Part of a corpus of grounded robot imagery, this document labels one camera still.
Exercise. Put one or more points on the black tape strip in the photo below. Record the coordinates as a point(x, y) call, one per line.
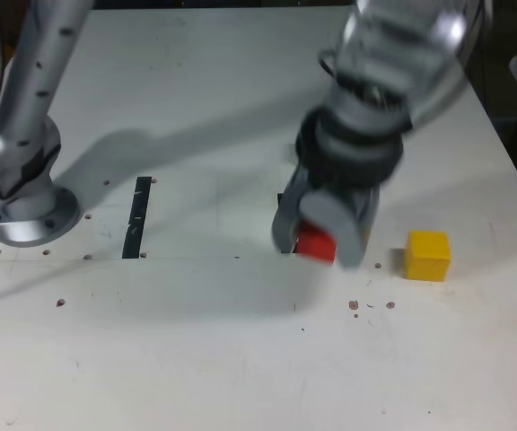
point(135, 215)

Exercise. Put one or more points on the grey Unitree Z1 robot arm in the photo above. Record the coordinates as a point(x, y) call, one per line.
point(38, 90)

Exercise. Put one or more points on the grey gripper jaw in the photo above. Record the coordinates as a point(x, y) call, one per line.
point(337, 215)
point(287, 211)

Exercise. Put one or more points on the yellow cube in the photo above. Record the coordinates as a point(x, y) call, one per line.
point(426, 256)

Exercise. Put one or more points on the black tape square outline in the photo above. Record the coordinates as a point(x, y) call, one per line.
point(281, 199)

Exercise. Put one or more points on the red cube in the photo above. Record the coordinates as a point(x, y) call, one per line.
point(314, 244)

